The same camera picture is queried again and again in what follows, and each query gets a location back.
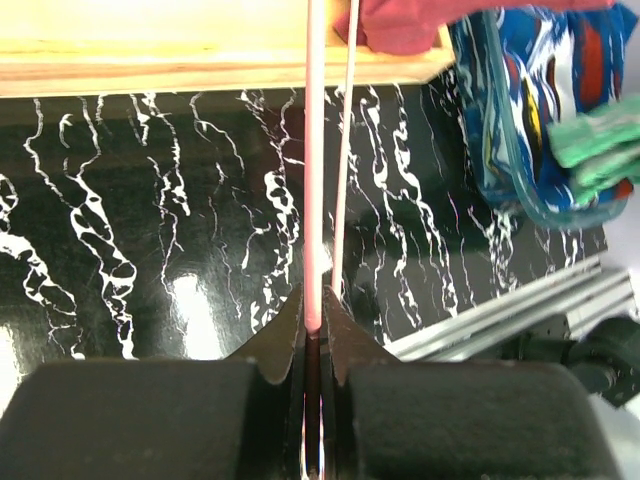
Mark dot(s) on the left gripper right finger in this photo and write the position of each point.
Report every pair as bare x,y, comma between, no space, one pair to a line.
389,419

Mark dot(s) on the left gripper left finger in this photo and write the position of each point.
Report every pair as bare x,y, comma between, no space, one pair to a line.
236,418

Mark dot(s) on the green patterned garment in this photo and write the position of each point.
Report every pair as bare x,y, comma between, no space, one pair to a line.
599,149

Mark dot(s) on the blue patterned trousers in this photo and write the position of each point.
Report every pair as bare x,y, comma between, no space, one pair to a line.
540,100

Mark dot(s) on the pink wire hanger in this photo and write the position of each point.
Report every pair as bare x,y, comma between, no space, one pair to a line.
315,150

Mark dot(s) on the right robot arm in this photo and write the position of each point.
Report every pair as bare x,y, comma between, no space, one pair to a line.
605,360

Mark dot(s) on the black marbled table mat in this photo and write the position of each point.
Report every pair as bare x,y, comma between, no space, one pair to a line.
170,225

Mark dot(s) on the teal transparent plastic bin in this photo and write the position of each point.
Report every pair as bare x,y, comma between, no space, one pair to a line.
505,150

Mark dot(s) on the maroon tank top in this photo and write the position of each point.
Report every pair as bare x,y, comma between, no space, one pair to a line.
410,27

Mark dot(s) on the wooden clothes rack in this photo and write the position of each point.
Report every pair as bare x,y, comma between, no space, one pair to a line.
69,48

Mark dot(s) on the aluminium mounting rail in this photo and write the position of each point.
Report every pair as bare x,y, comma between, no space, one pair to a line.
578,297

